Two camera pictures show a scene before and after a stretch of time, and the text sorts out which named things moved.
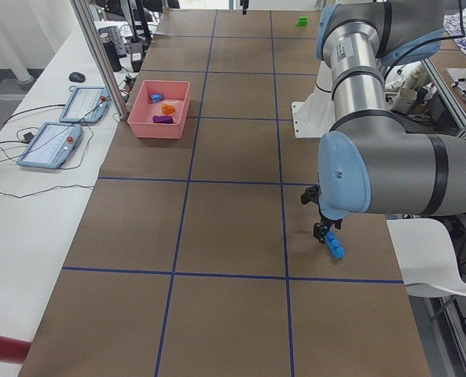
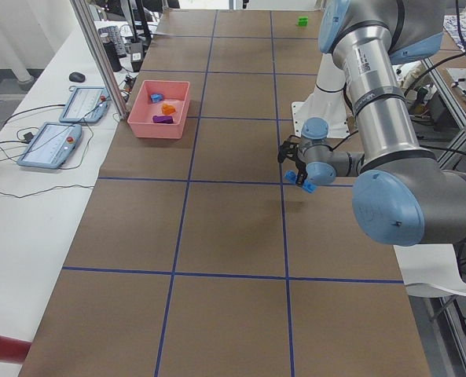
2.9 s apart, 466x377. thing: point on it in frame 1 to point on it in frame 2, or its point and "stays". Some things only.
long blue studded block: (337, 250) to (291, 177)
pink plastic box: (158, 108) stays
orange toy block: (167, 109) stays
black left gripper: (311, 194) to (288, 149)
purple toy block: (165, 119) stays
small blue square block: (156, 97) stays
